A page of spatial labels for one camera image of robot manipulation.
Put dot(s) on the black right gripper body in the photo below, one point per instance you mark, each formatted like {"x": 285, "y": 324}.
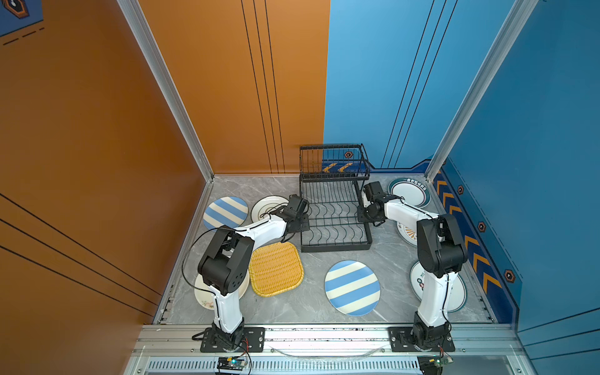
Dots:
{"x": 366, "y": 214}

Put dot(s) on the circuit board right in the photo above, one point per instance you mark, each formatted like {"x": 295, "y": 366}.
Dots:
{"x": 433, "y": 365}

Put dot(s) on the green rimmed white plate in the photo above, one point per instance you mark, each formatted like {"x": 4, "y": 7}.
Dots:
{"x": 414, "y": 192}

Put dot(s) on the aluminium corner post left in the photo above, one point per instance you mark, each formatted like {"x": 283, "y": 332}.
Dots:
{"x": 136, "y": 20}

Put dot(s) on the cream floral plate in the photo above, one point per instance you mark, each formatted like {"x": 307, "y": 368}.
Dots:
{"x": 205, "y": 298}

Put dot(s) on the green circuit board left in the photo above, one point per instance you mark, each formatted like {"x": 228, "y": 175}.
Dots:
{"x": 232, "y": 365}

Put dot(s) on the orange sunburst plate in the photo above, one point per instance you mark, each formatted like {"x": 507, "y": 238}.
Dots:
{"x": 409, "y": 235}

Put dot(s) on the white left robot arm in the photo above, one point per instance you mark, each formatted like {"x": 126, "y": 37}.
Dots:
{"x": 226, "y": 260}

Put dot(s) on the aluminium corner post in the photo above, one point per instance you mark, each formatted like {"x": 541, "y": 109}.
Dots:
{"x": 136, "y": 20}
{"x": 510, "y": 30}

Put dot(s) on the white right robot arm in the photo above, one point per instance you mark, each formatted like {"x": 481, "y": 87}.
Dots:
{"x": 440, "y": 248}

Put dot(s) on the aluminium corner post right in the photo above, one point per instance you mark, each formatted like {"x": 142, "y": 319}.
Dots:
{"x": 510, "y": 30}

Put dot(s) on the white flower outline plate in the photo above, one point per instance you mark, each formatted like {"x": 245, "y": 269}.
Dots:
{"x": 265, "y": 205}

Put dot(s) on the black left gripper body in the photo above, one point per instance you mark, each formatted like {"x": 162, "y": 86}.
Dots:
{"x": 303, "y": 223}

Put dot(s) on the white plate red characters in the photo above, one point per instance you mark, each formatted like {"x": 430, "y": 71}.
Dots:
{"x": 457, "y": 296}

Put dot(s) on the aluminium front rail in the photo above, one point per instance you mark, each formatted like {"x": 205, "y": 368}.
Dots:
{"x": 338, "y": 348}

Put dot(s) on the black wire dish rack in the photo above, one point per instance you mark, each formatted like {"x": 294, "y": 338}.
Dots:
{"x": 331, "y": 179}

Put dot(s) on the yellow woven tray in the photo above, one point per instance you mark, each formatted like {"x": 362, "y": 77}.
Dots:
{"x": 275, "y": 269}

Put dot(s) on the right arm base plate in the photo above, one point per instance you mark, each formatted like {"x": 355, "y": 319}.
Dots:
{"x": 420, "y": 339}

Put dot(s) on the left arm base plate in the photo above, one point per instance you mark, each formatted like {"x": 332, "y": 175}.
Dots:
{"x": 246, "y": 339}

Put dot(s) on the blue striped plate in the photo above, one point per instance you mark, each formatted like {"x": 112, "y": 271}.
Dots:
{"x": 227, "y": 211}
{"x": 352, "y": 288}

